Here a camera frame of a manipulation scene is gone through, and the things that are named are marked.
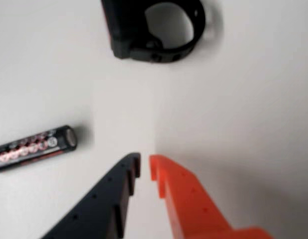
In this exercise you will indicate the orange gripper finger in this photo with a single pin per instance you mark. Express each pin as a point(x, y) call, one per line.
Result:
point(193, 211)

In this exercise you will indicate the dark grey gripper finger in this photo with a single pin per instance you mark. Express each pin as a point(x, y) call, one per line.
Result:
point(101, 206)

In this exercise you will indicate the black and red battery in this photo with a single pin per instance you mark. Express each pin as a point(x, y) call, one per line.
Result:
point(31, 149)

